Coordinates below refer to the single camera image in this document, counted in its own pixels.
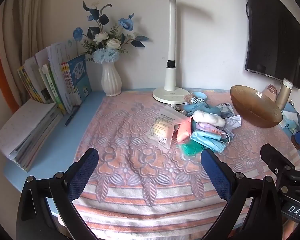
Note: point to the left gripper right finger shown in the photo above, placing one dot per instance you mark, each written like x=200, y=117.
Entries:
x=263, y=220

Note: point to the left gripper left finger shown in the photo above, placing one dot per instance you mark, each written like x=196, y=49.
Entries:
x=34, y=218

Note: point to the pale blue cloth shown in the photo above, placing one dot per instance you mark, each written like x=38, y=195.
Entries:
x=233, y=122

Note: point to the blue surgical face mask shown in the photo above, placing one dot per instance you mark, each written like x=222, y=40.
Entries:
x=215, y=142

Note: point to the purple wet wipes packet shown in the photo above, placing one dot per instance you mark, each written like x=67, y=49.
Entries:
x=212, y=129

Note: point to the green plastic bag roll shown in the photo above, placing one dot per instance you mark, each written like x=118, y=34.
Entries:
x=191, y=148

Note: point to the coral pink pouch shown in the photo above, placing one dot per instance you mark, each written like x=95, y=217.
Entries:
x=184, y=130

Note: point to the blue checked scrunchie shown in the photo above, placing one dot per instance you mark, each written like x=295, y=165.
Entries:
x=196, y=100

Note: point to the teal cloth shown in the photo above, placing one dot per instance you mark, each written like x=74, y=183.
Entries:
x=191, y=108

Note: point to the small blue round dish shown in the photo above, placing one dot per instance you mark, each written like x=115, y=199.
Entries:
x=200, y=95

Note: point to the white cotton pad packet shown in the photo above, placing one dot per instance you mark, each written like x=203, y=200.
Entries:
x=162, y=129

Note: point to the blue tissue box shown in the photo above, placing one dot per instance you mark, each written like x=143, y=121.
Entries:
x=290, y=121

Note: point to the beige thermos bottle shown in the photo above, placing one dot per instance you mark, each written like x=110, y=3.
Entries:
x=284, y=94

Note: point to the amber glass bowl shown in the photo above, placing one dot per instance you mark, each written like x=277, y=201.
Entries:
x=255, y=107

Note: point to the stacked paper books pile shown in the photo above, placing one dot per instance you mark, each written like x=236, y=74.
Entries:
x=25, y=132

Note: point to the pink floral towel mat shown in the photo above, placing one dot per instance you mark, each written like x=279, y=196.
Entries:
x=138, y=190

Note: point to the brown fluffy scrunchie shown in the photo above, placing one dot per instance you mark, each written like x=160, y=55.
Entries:
x=188, y=98

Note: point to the blue pen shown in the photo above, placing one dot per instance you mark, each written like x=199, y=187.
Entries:
x=72, y=115

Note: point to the upright books row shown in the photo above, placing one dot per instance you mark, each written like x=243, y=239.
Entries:
x=58, y=74

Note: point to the white ribbed vase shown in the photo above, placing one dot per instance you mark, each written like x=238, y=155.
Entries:
x=110, y=81

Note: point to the blue white artificial flowers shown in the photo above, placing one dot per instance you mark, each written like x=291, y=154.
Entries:
x=102, y=45

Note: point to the white desk lamp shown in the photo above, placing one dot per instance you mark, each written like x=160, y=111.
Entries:
x=170, y=93

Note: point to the black wall television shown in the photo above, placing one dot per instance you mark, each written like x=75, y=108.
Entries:
x=274, y=41

